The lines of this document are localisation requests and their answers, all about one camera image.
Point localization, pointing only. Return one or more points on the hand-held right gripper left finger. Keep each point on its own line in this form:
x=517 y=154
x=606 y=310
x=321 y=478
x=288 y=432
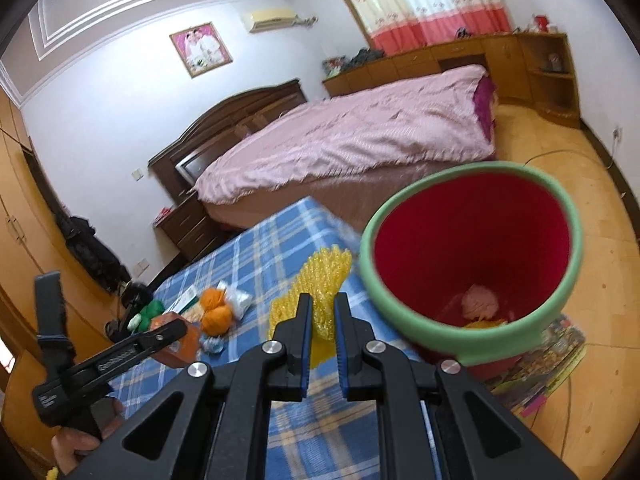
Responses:
x=305 y=350

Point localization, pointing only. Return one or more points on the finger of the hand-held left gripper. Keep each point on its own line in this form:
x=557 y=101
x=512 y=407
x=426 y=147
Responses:
x=49 y=310
x=167 y=336

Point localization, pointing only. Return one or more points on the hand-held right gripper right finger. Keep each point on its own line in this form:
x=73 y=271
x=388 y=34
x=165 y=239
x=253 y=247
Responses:
x=342 y=350

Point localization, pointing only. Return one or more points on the orange cardboard box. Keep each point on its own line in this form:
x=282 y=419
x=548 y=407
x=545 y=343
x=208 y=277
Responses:
x=182 y=350

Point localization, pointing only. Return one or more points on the red bin with green rim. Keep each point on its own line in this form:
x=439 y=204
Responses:
x=465 y=230

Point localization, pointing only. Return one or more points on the person's left hand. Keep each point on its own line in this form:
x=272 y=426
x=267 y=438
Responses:
x=75 y=447

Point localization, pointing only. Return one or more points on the green crumpled wrapper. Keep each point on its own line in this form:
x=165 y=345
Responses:
x=152 y=312

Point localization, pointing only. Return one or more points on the patterned snack packet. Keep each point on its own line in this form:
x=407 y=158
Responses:
x=192 y=314

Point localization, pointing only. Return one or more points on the small white paper wad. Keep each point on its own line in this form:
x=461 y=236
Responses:
x=135 y=322

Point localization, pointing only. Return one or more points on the teal small box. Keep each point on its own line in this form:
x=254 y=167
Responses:
x=186 y=299

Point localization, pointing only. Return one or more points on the bluish crumpled wrapper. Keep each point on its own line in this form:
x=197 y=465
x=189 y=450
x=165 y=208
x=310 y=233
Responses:
x=212 y=345

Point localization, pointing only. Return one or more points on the orange crumpled ball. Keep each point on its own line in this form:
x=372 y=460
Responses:
x=214 y=297
x=216 y=320

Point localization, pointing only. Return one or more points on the black dumbbell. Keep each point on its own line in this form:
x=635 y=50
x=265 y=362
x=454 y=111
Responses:
x=132 y=295

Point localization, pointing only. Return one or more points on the black hanging jacket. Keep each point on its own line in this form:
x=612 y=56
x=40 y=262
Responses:
x=95 y=255

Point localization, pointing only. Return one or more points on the light wooden wardrobe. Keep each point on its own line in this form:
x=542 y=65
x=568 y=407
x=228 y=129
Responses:
x=30 y=240

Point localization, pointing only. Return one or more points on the white crumpled tissue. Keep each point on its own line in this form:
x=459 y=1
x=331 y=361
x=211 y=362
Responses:
x=237 y=300

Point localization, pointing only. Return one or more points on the dark wooden nightstand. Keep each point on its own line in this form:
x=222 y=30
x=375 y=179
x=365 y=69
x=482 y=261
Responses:
x=192 y=230

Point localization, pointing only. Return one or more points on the blue plaid blanket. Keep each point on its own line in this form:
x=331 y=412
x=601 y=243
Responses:
x=280 y=240

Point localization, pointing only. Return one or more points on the red packet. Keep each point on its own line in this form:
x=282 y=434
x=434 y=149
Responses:
x=163 y=215

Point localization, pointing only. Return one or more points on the white crumpled paper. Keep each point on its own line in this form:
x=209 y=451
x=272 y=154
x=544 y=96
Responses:
x=480 y=302

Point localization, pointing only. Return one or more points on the stack of magazines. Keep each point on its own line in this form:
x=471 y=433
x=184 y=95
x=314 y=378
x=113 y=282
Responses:
x=545 y=365

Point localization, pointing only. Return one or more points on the pink checked bedspread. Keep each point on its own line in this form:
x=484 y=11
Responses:
x=350 y=130

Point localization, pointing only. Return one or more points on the dark wooden bed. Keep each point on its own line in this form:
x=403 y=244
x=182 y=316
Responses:
x=230 y=115

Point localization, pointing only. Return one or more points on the red patterned box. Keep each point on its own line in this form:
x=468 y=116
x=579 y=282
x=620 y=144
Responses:
x=336 y=66

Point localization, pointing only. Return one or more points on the wooden cabinet row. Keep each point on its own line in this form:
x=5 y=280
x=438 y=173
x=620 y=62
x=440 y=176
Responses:
x=400 y=67

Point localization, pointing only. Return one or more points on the dark clothes pile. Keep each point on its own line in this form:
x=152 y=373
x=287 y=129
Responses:
x=366 y=57

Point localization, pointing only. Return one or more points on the white air conditioner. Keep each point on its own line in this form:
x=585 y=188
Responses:
x=270 y=20

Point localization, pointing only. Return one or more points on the wooden corner shelf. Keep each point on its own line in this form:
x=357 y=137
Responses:
x=550 y=90

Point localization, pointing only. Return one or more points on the black and red gadget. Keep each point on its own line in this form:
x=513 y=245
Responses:
x=462 y=33

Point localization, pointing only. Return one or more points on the glass jar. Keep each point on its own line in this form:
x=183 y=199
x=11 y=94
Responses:
x=555 y=62

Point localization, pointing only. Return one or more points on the cream and pink curtain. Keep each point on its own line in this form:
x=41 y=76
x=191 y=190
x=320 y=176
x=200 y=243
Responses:
x=425 y=0

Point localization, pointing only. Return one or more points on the red canister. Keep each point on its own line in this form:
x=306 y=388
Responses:
x=540 y=24

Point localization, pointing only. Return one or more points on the white light switch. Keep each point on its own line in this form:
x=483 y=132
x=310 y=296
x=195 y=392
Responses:
x=136 y=174

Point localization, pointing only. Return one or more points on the framed wall photo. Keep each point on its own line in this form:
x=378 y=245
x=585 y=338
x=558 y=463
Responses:
x=201 y=49

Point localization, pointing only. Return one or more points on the white wall socket with plug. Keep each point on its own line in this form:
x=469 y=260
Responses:
x=618 y=134

